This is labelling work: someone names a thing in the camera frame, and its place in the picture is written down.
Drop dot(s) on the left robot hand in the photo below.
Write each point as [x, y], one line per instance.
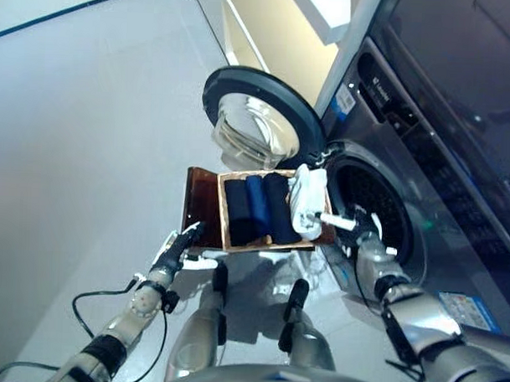
[173, 251]

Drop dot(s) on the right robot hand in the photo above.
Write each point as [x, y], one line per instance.
[367, 224]

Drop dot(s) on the white cloth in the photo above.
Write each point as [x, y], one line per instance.
[305, 197]

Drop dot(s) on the navy blue cloth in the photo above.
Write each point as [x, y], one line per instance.
[279, 208]

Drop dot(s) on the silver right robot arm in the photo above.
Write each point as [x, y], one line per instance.
[410, 318]

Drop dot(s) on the grey front-load washing machine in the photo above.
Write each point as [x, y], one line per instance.
[414, 175]

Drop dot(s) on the tan woven wicker basket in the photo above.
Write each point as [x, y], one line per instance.
[278, 246]

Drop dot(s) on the silver left robot leg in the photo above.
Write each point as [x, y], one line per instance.
[195, 340]

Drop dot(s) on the silver robot leg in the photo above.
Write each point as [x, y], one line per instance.
[195, 340]
[312, 348]

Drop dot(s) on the blue white barcode sticker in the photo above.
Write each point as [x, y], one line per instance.
[342, 99]

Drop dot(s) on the blue energy label sticker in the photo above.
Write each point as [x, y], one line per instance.
[468, 311]

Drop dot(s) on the silver right robot leg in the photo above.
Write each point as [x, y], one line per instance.
[312, 348]

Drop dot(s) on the round glass washer door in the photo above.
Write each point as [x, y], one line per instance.
[257, 120]

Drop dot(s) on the grey robot torso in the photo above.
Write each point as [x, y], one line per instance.
[273, 380]

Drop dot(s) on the white cabinet pillar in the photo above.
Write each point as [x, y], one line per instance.
[356, 43]

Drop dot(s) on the dark grey stacked dryer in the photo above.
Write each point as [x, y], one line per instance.
[453, 38]

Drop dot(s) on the white counter cabinet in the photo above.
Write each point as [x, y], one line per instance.
[319, 17]

